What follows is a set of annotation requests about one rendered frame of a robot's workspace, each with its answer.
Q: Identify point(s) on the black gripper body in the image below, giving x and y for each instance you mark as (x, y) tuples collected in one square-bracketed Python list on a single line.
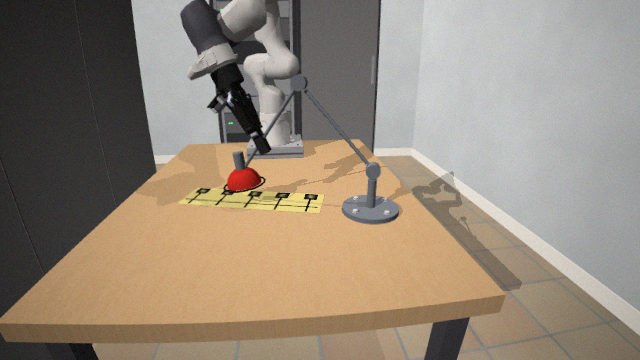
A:
[(225, 76)]

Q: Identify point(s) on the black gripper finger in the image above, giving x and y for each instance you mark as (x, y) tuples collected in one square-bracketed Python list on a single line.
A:
[(253, 114), (245, 120)]

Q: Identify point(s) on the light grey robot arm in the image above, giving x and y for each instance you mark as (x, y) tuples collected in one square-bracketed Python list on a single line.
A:
[(237, 21)]

